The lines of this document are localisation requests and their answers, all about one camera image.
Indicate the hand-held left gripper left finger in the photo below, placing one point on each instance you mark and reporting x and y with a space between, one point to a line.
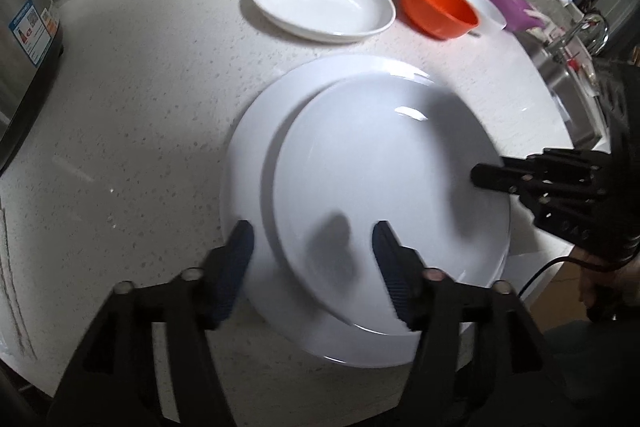
232 277

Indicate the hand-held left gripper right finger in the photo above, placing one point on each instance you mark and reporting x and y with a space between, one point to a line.
395 272

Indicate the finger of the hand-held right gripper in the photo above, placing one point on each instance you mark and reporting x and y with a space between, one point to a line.
500 174
565 222

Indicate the large white plate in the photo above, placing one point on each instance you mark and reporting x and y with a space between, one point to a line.
250 167

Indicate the medium white plate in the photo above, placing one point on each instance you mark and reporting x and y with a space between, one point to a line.
375 157

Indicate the small white bowl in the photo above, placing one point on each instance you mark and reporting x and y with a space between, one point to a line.
485 7

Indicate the orange bowl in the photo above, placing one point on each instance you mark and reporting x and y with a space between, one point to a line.
435 9

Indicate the person's right hand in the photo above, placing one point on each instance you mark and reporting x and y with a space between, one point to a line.
607 289

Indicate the stainless steel sink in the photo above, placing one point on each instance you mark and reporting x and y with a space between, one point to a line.
575 102

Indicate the chrome faucet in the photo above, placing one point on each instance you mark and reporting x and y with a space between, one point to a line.
585 29

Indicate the stainless steel appliance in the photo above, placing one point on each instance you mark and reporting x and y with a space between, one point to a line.
25 57

